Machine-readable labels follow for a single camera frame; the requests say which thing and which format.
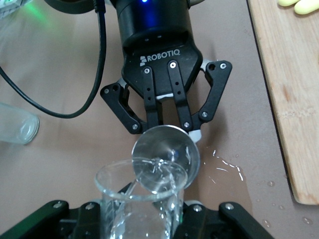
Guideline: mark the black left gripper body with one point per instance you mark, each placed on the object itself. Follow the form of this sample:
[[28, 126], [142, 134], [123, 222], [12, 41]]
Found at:
[[154, 30]]

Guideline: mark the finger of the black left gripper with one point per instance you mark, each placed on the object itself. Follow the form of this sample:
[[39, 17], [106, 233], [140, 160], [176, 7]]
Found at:
[[117, 104], [216, 89]]

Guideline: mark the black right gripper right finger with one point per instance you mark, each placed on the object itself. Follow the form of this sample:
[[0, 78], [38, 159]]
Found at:
[[224, 224]]

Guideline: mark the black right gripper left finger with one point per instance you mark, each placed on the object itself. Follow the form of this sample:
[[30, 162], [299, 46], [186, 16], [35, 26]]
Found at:
[[37, 224]]

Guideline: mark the steel measuring jigger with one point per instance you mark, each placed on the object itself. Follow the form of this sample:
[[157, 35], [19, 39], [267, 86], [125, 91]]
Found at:
[[159, 144]]

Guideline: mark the clear glass shaker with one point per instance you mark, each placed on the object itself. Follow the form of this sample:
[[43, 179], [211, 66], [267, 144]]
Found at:
[[139, 219]]

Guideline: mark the spilled liquid puddle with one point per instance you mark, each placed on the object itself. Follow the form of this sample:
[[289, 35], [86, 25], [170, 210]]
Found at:
[[224, 179]]

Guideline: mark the brown table cover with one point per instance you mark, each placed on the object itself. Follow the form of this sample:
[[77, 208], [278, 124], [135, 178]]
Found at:
[[62, 154]]

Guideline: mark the wooden cutting board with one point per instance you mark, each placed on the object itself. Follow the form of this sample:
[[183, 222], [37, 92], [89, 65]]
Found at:
[[294, 99]]

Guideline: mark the green bottle with clear base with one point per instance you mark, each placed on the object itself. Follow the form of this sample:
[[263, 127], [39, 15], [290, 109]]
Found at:
[[17, 124]]

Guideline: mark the yellow plastic fork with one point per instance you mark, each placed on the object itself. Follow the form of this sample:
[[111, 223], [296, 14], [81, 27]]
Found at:
[[307, 7]]

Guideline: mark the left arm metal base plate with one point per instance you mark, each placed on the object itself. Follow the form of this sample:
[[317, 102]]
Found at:
[[10, 6]]

